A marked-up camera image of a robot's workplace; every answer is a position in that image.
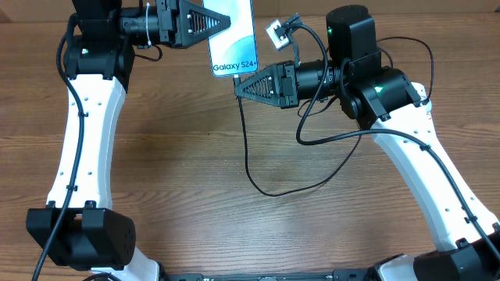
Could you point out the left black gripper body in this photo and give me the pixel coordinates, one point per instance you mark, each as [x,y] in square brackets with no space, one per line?
[166,23]

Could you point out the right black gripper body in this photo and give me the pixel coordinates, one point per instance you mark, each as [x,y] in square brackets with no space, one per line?
[289,85]

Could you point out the blue screen Galaxy smartphone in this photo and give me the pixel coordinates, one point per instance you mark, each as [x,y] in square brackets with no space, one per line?
[233,51]

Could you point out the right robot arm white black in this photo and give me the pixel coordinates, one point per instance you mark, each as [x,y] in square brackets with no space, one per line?
[396,113]

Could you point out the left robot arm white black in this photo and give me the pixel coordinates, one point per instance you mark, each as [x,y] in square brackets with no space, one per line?
[78,227]

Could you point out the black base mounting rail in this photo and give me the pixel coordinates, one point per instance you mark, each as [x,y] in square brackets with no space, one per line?
[265,277]

